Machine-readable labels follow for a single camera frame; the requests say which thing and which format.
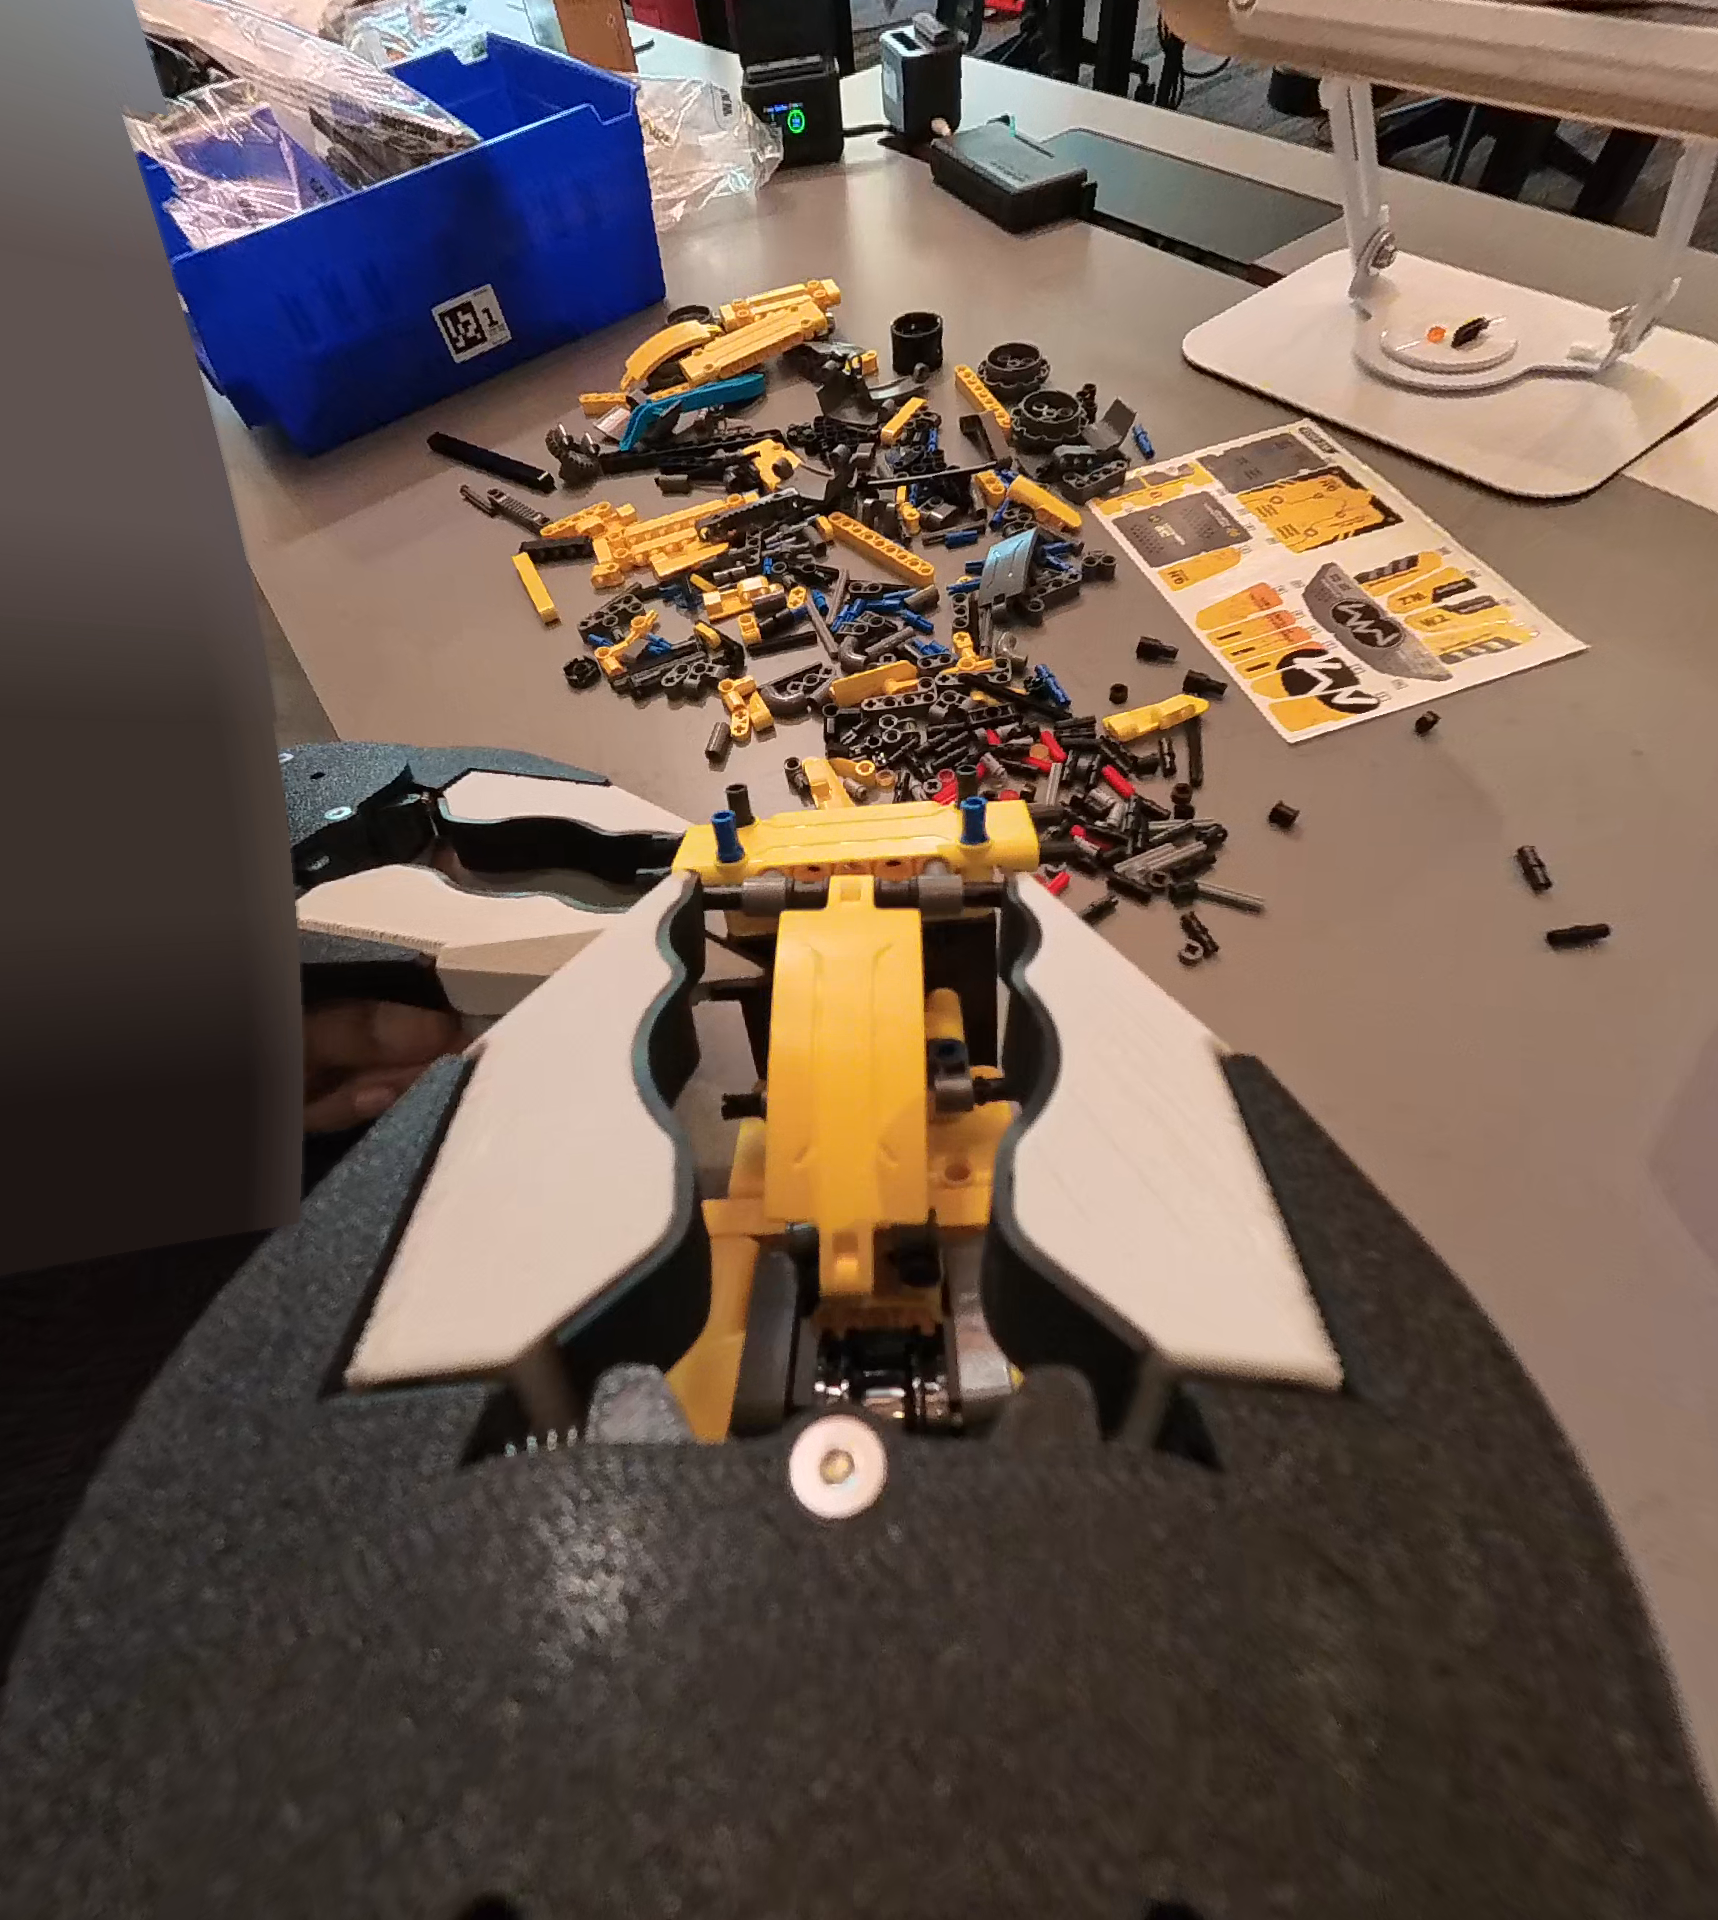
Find yellow black toy brick model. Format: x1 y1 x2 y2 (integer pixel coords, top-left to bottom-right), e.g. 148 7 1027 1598
665 779 1048 1442

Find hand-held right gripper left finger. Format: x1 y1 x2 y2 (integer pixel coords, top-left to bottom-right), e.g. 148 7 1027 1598
343 870 712 1428

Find clear plastic bag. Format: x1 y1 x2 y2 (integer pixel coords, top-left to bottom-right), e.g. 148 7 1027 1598
131 0 486 250
635 72 786 233

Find yellow printed leaflet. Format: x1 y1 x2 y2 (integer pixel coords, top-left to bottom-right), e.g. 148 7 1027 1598
1090 420 1592 747

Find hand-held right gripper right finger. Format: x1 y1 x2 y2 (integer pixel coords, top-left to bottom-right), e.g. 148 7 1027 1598
987 874 1344 1389

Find blue plastic bin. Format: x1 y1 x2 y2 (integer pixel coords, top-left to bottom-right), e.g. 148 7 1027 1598
136 31 671 460

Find person's left hand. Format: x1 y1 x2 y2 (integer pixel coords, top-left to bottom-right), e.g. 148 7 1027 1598
300 1004 472 1138

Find dark desk cable flap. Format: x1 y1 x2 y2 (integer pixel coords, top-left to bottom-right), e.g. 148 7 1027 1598
1039 125 1344 282

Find black flat box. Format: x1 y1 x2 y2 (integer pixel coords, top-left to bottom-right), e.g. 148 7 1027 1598
930 123 1096 233

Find pile of small brick pieces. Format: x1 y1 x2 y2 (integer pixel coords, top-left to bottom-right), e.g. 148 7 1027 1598
426 275 1271 969

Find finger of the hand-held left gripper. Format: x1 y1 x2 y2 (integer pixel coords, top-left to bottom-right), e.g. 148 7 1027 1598
408 755 692 887
296 874 652 1022

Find yellow brick panel with axle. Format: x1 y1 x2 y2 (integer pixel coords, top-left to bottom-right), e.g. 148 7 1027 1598
700 874 1019 1300

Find grey black charger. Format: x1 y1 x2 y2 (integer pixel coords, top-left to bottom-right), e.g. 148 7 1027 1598
881 11 964 140

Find black charger green light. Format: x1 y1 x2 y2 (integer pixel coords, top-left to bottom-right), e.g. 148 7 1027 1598
738 52 847 169

